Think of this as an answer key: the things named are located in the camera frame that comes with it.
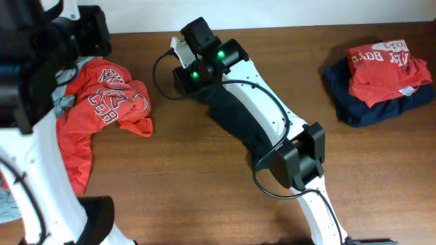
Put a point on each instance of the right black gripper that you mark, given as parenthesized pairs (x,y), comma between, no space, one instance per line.
(183,81)

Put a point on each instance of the black t-shirt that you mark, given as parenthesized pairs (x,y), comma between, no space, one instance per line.
(232,116)

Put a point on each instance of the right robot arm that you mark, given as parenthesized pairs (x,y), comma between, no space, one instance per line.
(221,75)

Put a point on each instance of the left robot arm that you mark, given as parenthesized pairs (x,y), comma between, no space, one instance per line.
(39,39)

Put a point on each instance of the crumpled red t-shirt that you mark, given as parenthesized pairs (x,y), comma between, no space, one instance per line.
(105,93)

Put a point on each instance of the folded navy t-shirt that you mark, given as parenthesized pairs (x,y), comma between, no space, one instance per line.
(355,112)

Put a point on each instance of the folded red printed t-shirt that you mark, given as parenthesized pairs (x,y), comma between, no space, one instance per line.
(385,70)

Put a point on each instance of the grey t-shirt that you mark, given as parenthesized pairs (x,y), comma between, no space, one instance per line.
(9,209)

